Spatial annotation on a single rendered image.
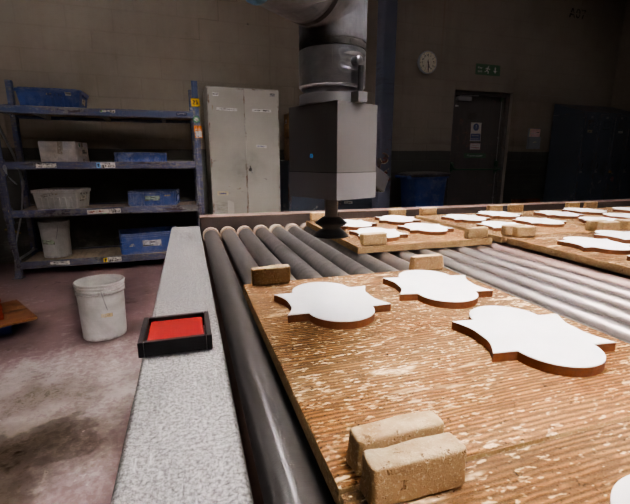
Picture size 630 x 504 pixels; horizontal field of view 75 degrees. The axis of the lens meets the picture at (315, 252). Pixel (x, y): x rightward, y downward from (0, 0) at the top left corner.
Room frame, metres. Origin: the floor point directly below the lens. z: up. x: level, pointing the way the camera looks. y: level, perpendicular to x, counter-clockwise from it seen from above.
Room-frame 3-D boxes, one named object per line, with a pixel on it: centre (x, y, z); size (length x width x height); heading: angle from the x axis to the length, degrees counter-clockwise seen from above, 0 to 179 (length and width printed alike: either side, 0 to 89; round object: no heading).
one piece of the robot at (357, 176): (0.50, -0.04, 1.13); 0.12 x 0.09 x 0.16; 131
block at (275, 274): (0.59, 0.07, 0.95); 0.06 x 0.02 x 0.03; 107
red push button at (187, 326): (0.44, 0.16, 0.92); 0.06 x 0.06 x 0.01; 17
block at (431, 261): (0.67, -0.19, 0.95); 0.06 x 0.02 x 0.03; 107
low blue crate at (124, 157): (4.44, 1.86, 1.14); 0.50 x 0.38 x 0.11; 118
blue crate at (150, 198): (4.53, 1.77, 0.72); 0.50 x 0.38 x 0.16; 102
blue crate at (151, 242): (4.49, 1.85, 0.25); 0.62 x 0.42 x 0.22; 117
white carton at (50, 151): (4.26, 2.55, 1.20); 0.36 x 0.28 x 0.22; 97
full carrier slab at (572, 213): (1.32, -0.91, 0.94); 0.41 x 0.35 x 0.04; 17
